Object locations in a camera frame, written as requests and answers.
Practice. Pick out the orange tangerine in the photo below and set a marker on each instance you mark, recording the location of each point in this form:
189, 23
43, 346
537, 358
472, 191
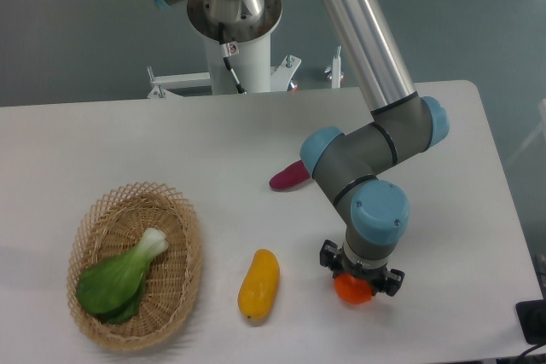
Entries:
352, 290

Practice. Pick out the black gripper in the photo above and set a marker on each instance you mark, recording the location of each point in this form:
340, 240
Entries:
345, 261

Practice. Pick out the green bok choy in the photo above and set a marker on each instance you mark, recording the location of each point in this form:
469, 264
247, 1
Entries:
112, 289

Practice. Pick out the black device at table edge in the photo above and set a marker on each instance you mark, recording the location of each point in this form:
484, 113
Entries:
531, 315

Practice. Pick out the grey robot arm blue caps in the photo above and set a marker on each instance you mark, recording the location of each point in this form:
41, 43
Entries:
346, 167

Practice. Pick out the yellow mango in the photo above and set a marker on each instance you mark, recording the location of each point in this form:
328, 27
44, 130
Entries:
258, 290

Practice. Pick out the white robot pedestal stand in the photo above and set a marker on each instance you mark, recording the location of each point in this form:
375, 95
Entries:
236, 36

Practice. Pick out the purple sweet potato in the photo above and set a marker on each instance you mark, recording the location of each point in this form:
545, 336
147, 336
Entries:
294, 176

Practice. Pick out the woven bamboo basket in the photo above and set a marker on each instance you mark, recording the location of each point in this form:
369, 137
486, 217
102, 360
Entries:
114, 224

